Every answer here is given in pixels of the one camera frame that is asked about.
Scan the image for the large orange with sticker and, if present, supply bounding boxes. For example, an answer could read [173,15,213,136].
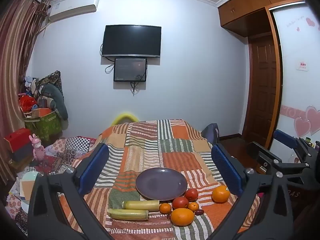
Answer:
[211,185,231,203]

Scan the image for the purple round plate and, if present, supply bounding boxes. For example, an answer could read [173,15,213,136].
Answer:
[136,168,188,201]

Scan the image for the yellow corn cob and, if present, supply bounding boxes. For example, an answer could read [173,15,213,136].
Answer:
[107,208,149,221]
[122,200,160,212]

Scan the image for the yellow ring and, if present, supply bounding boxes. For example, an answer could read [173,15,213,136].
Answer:
[111,113,139,125]

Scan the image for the striped patchwork blanket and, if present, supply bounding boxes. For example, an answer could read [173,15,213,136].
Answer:
[60,119,260,240]

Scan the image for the black looped cable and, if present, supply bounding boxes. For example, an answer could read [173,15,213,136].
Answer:
[104,56,115,74]

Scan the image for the white air conditioner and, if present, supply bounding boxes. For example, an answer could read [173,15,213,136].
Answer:
[49,0,100,23]

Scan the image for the brown wooden door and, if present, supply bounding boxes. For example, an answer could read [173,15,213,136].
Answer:
[247,35,278,137]

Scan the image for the grey plush pillow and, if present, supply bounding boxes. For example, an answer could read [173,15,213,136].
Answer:
[40,83,69,120]

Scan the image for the black hanging cable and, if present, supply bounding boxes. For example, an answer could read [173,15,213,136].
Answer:
[131,80,141,96]

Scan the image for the floral checkered quilt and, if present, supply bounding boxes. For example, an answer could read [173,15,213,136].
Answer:
[5,136,98,230]

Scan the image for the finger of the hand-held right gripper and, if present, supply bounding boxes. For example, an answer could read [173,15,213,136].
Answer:
[247,141,283,175]
[273,129,316,170]

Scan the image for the small black wall monitor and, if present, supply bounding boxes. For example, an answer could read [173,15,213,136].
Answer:
[114,57,147,82]

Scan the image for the large plain orange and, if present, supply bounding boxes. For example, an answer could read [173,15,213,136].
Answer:
[170,208,195,227]

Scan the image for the black wall television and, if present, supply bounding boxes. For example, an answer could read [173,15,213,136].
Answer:
[101,25,162,58]

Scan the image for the stack of papers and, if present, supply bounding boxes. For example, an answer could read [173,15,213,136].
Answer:
[19,171,43,207]

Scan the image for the red gift box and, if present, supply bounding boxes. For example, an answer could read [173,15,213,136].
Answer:
[4,127,32,153]

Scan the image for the red tomato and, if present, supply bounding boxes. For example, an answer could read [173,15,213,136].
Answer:
[184,188,199,202]
[172,196,189,210]

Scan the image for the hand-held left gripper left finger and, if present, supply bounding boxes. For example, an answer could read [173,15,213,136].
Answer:
[27,142,115,240]

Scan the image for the striped brown curtain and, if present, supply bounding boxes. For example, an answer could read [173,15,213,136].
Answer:
[0,0,50,183]

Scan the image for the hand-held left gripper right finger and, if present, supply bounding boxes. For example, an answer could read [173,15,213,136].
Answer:
[205,144,297,240]

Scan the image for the wooden wardrobe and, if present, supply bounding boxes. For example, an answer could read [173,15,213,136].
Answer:
[217,0,304,150]

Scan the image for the pink bunny toy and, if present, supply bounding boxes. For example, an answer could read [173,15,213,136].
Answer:
[29,134,45,161]

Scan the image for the orange cardboard box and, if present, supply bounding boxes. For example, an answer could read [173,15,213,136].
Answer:
[32,108,52,117]

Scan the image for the dark patterned cushion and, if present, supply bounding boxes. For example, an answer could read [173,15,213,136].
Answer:
[37,70,63,98]

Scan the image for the red plastic bag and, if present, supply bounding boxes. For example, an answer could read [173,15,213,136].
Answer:
[19,95,38,113]

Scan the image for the green storage box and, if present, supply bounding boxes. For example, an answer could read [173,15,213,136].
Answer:
[24,110,63,140]

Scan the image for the white heart-print sliding door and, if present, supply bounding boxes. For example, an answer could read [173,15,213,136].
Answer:
[271,4,320,160]

